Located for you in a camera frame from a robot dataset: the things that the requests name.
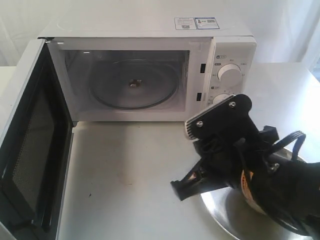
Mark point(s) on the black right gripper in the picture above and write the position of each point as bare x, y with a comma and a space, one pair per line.
220, 165

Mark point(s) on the white microwave door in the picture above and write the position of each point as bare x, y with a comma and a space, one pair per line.
35, 143

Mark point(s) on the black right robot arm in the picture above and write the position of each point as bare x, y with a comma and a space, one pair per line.
265, 169

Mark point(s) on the lower white microwave knob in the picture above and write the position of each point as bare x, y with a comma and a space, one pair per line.
221, 97

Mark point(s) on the white microwave knob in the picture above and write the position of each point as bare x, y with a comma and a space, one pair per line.
221, 97
229, 72

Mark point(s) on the upper white microwave knob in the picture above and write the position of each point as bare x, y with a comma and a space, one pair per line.
229, 72

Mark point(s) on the glass microwave turntable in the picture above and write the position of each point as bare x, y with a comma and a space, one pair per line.
133, 84

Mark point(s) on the white microwave oven body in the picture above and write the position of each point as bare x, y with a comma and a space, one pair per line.
78, 44

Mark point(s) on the round stainless steel tray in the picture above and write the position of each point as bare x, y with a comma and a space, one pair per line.
235, 211

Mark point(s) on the blue label sticker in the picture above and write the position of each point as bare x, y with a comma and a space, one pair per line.
206, 23

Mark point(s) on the white label sticker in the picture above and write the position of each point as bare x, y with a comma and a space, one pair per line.
185, 23

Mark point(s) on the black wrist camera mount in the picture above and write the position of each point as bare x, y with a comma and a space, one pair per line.
216, 118

